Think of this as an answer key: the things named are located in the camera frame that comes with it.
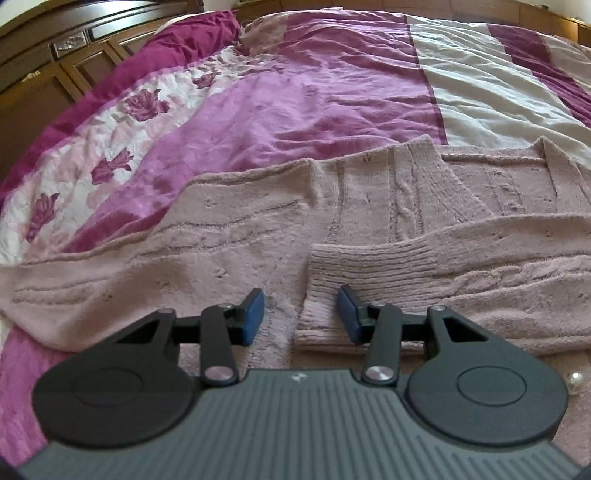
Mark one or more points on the dark wooden headboard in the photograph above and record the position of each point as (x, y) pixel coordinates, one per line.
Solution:
(46, 92)

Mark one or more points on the white pearl bead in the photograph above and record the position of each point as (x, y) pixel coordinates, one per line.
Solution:
(575, 382)

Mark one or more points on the pink white magenta striped bedspread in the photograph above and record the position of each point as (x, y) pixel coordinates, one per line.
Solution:
(323, 92)

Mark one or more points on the pink knitted sweater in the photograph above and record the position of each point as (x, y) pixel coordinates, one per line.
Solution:
(231, 240)

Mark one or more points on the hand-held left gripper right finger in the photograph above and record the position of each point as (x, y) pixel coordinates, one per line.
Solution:
(346, 314)

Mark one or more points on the magenta pillow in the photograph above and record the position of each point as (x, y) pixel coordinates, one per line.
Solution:
(115, 138)

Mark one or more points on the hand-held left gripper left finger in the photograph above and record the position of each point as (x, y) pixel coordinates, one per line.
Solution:
(254, 316)

